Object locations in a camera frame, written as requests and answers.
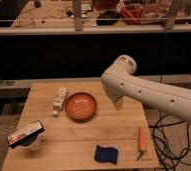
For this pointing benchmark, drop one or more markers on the white plastic bottle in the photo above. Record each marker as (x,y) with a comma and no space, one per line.
(59,101)

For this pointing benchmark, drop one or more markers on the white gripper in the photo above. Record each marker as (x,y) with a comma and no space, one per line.
(118,103)

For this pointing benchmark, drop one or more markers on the black bag on bench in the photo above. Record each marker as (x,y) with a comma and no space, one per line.
(108,17)

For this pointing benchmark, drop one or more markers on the orange crate on bench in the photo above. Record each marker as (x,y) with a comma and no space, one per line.
(131,14)

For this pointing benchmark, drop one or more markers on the black and red box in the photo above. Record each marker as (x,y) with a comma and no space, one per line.
(26,136)

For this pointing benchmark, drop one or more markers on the orange carrot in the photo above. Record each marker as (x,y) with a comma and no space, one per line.
(141,143)

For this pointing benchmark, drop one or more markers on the white paper cup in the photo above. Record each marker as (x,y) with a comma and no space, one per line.
(35,145)

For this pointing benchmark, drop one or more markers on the orange ceramic bowl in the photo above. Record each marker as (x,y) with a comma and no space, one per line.
(81,106)

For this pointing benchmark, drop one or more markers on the grey metal post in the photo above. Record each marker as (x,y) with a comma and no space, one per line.
(76,4)

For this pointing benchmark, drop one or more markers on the blue cloth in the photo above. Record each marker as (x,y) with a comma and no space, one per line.
(106,154)

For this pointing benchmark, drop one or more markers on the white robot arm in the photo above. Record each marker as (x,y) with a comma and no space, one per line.
(118,80)

